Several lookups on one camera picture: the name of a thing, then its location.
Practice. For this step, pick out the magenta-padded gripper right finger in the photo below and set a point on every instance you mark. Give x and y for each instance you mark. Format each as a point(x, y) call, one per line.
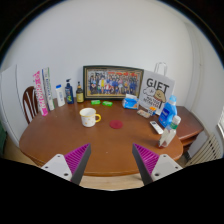
point(150, 163)

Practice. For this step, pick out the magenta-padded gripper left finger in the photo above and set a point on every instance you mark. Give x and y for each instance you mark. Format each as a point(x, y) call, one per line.
point(74, 161)

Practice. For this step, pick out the clear plastic drink bottle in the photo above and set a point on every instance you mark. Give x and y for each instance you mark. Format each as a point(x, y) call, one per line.
point(169, 132)

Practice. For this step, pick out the white remote control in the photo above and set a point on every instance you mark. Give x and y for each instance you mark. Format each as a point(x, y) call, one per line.
point(156, 127)

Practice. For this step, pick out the small snack packet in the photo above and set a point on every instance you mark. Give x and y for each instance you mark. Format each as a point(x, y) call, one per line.
point(143, 113)

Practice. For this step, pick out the flat round red coaster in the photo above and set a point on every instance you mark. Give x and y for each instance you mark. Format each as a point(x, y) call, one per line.
point(116, 124)

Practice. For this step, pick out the small orange and blue box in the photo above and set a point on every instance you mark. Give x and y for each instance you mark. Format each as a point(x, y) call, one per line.
point(152, 110)

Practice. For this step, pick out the blue detergent bottle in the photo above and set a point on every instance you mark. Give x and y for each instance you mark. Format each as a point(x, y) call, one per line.
point(168, 112)

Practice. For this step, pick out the white radiator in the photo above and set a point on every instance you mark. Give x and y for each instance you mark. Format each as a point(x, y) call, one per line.
point(206, 150)

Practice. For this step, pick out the small green box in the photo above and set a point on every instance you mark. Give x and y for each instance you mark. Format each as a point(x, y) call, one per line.
point(107, 103)
point(95, 102)

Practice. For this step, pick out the blue tissue pack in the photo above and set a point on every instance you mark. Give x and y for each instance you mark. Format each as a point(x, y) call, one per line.
point(130, 102)

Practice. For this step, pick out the white tube bottle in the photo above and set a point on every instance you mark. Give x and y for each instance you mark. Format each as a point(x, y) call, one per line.
point(60, 95)

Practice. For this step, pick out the brown glass bottle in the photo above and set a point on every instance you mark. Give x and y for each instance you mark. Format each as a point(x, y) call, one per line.
point(79, 93)

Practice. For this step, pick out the dark blue pump bottle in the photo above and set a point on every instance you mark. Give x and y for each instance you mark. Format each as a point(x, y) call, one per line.
point(69, 91)

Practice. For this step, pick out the brown wooden chair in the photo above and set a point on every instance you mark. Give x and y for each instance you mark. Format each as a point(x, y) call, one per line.
point(30, 103)

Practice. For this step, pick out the white paper gift bag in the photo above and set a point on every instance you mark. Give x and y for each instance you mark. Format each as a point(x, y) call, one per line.
point(156, 90)

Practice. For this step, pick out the pink and white long box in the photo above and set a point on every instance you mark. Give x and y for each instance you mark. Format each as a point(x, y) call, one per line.
point(40, 93)

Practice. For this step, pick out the green and white long box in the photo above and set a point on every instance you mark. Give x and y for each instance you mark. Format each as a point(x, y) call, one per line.
point(48, 88)

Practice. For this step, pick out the black framed group photo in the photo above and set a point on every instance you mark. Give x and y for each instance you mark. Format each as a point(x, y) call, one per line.
point(112, 82)

